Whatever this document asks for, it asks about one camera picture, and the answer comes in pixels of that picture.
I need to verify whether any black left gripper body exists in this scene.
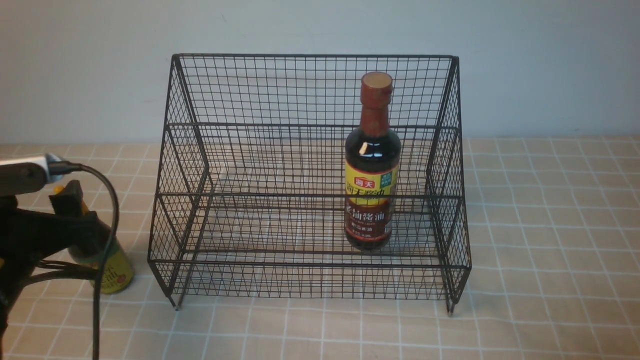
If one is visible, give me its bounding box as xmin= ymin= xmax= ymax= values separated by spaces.
xmin=0 ymin=197 xmax=99 ymax=336

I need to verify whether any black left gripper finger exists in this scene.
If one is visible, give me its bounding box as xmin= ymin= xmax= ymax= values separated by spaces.
xmin=48 ymin=179 xmax=89 ymax=218

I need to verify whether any small yellow-capped seasoning bottle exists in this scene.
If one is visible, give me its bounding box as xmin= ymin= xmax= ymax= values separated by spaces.
xmin=53 ymin=184 xmax=135 ymax=295

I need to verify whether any dark soy sauce bottle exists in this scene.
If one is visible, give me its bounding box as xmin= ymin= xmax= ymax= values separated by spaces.
xmin=343 ymin=71 xmax=402 ymax=252

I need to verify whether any beige checkered tablecloth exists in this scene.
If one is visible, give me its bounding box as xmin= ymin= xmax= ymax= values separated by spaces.
xmin=1 ymin=136 xmax=640 ymax=360

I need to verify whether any black camera cable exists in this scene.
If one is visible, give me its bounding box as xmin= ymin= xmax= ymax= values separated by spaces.
xmin=47 ymin=161 xmax=121 ymax=360

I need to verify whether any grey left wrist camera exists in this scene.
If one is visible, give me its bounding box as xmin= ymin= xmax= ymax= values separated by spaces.
xmin=0 ymin=153 xmax=64 ymax=197

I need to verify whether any black wire mesh rack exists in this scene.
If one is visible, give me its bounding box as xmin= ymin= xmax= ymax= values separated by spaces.
xmin=147 ymin=53 xmax=473 ymax=316

